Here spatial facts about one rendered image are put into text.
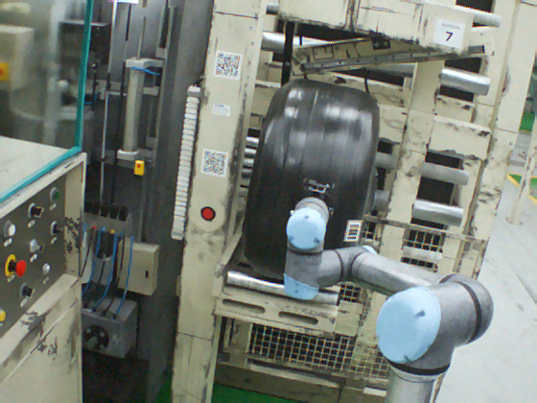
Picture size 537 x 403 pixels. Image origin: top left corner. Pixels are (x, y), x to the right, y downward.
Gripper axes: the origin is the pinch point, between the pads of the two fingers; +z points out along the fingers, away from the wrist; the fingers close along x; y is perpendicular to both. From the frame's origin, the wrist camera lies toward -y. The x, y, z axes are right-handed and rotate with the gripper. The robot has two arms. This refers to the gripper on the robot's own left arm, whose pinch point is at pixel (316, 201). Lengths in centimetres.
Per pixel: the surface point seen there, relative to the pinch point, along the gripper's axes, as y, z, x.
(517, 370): -108, 152, -124
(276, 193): -0.5, 1.0, 10.4
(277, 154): 8.8, 3.4, 12.2
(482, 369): -109, 147, -102
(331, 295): -31.3, 18.3, -9.2
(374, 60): 36, 58, -8
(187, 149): 1.3, 23.0, 40.4
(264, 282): -31.9, 18.1, 10.7
